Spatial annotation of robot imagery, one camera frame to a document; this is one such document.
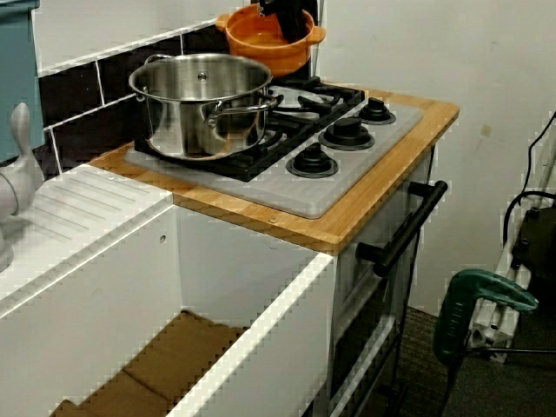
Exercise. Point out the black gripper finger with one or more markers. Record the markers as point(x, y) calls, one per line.
point(266, 6)
point(293, 21)

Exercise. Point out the stainless steel pot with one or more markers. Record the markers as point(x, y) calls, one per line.
point(182, 126)

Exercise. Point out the black stove knob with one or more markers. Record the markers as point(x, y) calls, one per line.
point(375, 112)
point(313, 161)
point(346, 132)

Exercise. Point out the black cast iron stove grate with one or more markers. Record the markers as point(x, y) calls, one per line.
point(260, 163)

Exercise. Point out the grey stove top plate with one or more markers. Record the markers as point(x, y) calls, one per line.
point(347, 182)

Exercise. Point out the wooden countertop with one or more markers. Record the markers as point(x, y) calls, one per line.
point(391, 191)

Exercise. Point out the teal cabinet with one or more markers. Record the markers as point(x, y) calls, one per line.
point(17, 65)

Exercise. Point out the white oven door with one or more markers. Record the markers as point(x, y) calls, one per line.
point(360, 278)

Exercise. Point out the grey toy faucet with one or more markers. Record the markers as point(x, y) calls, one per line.
point(21, 174)

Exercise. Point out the black box device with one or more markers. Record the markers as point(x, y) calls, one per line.
point(536, 239)

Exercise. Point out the white sink unit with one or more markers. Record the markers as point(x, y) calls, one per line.
point(87, 282)

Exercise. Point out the green bar clamp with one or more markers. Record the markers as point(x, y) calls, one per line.
point(452, 330)

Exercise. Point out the brown cardboard sheet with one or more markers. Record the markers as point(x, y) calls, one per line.
point(182, 356)

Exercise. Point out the aluminium frame profile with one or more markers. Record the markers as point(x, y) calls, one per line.
point(508, 269)

